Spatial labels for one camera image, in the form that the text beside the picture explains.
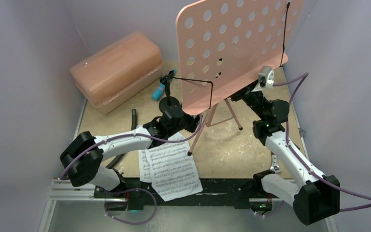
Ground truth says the pink music stand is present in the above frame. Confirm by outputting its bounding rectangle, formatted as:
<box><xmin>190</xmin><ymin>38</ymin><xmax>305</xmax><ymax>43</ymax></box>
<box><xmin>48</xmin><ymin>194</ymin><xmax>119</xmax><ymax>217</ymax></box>
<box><xmin>164</xmin><ymin>0</ymin><xmax>306</xmax><ymax>157</ymax></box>

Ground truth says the black microphone desk stand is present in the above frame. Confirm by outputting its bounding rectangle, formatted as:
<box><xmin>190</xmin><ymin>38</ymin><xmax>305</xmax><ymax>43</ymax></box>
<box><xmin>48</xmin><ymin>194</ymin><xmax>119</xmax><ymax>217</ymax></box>
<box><xmin>159</xmin><ymin>69</ymin><xmax>180</xmax><ymax>113</ymax></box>

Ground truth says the sheet music page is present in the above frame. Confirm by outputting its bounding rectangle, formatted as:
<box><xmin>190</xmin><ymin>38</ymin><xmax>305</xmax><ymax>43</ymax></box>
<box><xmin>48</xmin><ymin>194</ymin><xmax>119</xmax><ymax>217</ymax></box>
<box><xmin>143</xmin><ymin>141</ymin><xmax>203</xmax><ymax>203</ymax></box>
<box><xmin>139</xmin><ymin>141</ymin><xmax>189</xmax><ymax>183</ymax></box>

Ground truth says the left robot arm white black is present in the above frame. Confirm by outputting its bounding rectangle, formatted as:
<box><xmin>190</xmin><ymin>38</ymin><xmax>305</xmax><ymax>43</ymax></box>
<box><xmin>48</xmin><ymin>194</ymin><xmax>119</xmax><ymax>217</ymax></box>
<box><xmin>59</xmin><ymin>106</ymin><xmax>202</xmax><ymax>198</ymax></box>

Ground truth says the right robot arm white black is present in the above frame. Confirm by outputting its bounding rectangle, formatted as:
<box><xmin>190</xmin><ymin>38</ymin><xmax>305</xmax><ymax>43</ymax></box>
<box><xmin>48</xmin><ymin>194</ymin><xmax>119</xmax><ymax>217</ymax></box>
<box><xmin>230</xmin><ymin>82</ymin><xmax>340</xmax><ymax>225</ymax></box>

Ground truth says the blue toy microphone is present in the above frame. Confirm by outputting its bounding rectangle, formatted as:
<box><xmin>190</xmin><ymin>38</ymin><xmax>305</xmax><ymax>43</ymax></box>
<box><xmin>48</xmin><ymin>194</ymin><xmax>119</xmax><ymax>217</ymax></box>
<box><xmin>151</xmin><ymin>69</ymin><xmax>176</xmax><ymax>101</ymax></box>

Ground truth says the translucent orange plastic box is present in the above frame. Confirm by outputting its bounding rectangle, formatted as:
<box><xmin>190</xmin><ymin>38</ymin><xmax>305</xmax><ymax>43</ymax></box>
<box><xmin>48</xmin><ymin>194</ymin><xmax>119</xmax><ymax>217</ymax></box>
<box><xmin>70</xmin><ymin>31</ymin><xmax>164</xmax><ymax>115</ymax></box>

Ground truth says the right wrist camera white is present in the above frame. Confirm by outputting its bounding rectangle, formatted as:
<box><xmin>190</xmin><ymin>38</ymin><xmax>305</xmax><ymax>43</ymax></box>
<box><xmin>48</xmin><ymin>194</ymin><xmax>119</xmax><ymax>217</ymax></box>
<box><xmin>258</xmin><ymin>66</ymin><xmax>275</xmax><ymax>89</ymax></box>

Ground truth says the red handled tool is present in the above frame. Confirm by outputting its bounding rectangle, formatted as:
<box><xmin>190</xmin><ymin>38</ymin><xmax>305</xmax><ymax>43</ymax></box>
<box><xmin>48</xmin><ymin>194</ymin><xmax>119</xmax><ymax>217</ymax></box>
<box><xmin>270</xmin><ymin>153</ymin><xmax>282</xmax><ymax>173</ymax></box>

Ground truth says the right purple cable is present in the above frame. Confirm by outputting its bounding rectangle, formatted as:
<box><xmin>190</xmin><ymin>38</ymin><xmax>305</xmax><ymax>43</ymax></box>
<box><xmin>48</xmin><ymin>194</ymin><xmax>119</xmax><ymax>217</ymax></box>
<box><xmin>253</xmin><ymin>72</ymin><xmax>371</xmax><ymax>218</ymax></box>

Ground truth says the purple cable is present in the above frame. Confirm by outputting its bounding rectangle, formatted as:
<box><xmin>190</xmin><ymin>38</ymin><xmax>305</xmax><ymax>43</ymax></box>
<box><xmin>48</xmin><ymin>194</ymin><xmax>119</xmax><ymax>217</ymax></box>
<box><xmin>253</xmin><ymin>72</ymin><xmax>371</xmax><ymax>218</ymax></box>
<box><xmin>59</xmin><ymin>114</ymin><xmax>204</xmax><ymax>225</ymax></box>

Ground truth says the black rubber hose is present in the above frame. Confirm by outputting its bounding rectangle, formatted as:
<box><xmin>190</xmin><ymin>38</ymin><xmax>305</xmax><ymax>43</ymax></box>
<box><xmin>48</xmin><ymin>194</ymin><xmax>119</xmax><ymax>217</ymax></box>
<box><xmin>105</xmin><ymin>109</ymin><xmax>138</xmax><ymax>170</ymax></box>

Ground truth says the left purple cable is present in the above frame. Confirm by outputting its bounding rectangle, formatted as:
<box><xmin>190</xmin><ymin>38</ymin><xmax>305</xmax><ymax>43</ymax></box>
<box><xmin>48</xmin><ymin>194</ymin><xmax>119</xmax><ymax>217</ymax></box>
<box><xmin>59</xmin><ymin>114</ymin><xmax>204</xmax><ymax>225</ymax></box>

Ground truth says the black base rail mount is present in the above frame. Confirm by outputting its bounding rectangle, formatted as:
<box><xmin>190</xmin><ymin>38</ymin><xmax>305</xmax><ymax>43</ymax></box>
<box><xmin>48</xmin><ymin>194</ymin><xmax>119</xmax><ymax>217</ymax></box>
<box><xmin>92</xmin><ymin>177</ymin><xmax>284</xmax><ymax>210</ymax></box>

